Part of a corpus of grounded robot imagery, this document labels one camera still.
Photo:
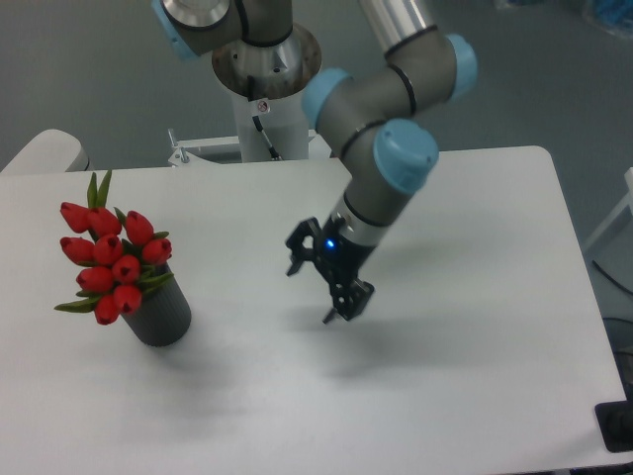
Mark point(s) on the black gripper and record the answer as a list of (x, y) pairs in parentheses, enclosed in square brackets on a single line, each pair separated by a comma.
[(338, 260)]

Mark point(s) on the red tulip bouquet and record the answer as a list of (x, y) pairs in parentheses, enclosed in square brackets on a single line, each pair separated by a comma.
[(123, 260)]

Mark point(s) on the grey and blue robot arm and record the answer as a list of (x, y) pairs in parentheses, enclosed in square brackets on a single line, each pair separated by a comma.
[(271, 68)]

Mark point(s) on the dark grey ribbed vase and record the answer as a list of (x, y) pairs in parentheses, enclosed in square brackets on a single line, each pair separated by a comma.
[(164, 315)]

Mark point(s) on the white chair at left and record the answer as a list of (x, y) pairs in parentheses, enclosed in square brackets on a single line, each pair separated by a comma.
[(51, 151)]

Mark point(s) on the white furniture at right edge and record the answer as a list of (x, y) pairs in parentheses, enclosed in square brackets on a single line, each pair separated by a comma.
[(613, 224)]

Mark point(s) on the black device at table corner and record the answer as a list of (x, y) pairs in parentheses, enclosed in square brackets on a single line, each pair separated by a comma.
[(615, 424)]

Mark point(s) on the clear bag with blue items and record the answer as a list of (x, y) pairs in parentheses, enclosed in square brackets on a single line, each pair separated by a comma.
[(611, 16)]

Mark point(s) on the white pedestal base frame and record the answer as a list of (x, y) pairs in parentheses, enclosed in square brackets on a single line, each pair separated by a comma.
[(227, 150)]

